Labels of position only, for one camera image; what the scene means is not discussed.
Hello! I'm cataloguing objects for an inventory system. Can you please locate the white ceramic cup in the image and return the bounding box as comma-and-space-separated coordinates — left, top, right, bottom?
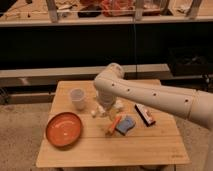
69, 88, 86, 110

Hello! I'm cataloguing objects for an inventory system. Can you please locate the black red white box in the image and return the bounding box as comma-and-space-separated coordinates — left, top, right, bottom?
135, 104, 156, 127

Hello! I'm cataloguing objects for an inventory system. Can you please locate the grey metal rail bench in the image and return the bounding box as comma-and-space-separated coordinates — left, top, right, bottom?
0, 63, 171, 105

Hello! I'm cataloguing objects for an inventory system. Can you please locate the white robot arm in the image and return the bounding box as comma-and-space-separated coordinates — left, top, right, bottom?
94, 63, 213, 171

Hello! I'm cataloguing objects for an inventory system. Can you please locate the wooden table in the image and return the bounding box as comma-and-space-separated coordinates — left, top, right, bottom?
36, 81, 189, 168

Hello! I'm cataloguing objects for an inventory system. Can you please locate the orange bowl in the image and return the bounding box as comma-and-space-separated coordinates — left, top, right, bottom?
45, 112, 83, 147

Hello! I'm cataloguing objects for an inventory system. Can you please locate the blue sponge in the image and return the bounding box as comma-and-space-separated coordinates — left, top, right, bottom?
116, 116, 135, 135

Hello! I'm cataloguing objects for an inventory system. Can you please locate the red cloth on shelf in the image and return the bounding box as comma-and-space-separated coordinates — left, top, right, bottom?
101, 0, 135, 17

